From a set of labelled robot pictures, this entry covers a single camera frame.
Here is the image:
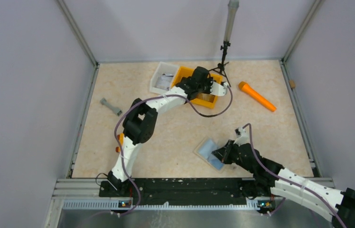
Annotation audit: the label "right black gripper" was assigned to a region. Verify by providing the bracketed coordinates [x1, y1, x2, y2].
[212, 139, 254, 173]

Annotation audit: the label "beige card holder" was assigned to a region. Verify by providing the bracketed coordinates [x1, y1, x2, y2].
[193, 138, 224, 173]

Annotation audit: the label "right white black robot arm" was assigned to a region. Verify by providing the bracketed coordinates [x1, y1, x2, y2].
[212, 140, 355, 228]

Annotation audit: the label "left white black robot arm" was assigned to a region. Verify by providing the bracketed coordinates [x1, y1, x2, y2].
[107, 66, 213, 196]

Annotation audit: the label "yellow bin with beige parts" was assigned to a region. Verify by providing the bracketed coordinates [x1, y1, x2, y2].
[191, 74, 224, 109]

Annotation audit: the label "yellow bin with black pad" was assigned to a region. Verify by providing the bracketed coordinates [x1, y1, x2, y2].
[169, 66, 194, 91]

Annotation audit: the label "papers in white bin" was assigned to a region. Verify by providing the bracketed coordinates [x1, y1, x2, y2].
[155, 74, 174, 91]

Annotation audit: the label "white plastic bin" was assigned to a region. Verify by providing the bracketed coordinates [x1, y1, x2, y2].
[149, 62, 179, 94]

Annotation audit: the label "orange flashlight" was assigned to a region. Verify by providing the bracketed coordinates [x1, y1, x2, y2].
[238, 81, 277, 112]

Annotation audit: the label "black tripod with grey pole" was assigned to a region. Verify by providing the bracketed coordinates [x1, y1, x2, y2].
[209, 0, 240, 85]

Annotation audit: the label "yellow red toy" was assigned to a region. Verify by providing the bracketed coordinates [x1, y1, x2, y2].
[115, 133, 124, 153]

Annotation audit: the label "grey dumbbell-shaped part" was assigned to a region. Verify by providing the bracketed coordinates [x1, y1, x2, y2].
[100, 98, 122, 116]

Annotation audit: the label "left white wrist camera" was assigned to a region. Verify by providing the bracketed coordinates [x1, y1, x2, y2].
[210, 81, 229, 96]

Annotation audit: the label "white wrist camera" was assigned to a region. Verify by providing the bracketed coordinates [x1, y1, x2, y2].
[210, 81, 229, 96]
[234, 127, 250, 146]

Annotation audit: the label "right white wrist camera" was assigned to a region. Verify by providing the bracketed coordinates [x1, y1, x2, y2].
[234, 127, 250, 146]

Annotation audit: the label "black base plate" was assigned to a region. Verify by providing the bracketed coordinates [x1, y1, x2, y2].
[99, 178, 271, 206]

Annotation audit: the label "grey slotted cable duct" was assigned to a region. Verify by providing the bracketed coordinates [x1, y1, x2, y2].
[62, 199, 260, 211]

